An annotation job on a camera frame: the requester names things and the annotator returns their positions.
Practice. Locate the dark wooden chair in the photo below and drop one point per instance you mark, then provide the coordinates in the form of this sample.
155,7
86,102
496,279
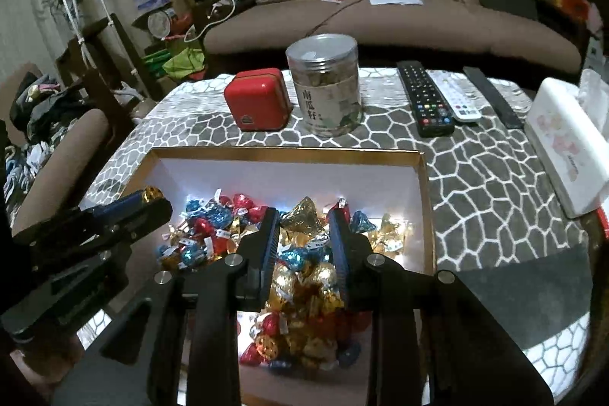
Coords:
100,73

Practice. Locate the pile of clothes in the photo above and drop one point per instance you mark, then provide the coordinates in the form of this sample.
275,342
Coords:
47,111

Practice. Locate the clear plastic jar of seeds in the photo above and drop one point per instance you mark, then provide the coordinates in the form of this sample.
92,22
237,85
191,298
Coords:
326,92

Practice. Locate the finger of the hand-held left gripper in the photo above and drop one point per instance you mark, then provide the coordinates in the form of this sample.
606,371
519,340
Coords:
124,202
142,215

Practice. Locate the white tissue box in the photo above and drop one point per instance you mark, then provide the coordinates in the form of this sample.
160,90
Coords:
566,149

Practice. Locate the brown armchair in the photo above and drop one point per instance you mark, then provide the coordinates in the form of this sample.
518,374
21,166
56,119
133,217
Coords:
71,149

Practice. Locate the slim black remote control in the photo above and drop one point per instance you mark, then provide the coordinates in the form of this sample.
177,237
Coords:
492,99

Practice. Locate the white remote control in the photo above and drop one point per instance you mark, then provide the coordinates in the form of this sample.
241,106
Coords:
456,99

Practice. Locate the green bag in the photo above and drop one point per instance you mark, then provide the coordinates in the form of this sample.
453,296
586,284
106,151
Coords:
178,63

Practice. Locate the pile of foil-wrapped chocolates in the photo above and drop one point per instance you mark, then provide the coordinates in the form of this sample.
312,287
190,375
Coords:
304,287

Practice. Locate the round metal tin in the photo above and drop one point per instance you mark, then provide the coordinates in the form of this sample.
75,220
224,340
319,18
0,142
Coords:
159,23

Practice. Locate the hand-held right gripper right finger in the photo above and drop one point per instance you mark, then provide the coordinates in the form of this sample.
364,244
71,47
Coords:
335,239

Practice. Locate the grey honeycomb tablecloth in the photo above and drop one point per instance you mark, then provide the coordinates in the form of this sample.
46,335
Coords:
485,187

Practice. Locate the gold foil chocolate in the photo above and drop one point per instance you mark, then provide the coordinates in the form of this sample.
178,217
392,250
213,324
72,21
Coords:
304,215
153,194

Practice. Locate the cardboard box with white inside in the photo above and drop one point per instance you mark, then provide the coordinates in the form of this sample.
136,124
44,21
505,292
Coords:
285,177

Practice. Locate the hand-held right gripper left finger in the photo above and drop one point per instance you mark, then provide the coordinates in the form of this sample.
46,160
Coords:
272,239

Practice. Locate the red square tin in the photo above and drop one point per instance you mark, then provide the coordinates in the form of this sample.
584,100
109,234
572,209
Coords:
257,101

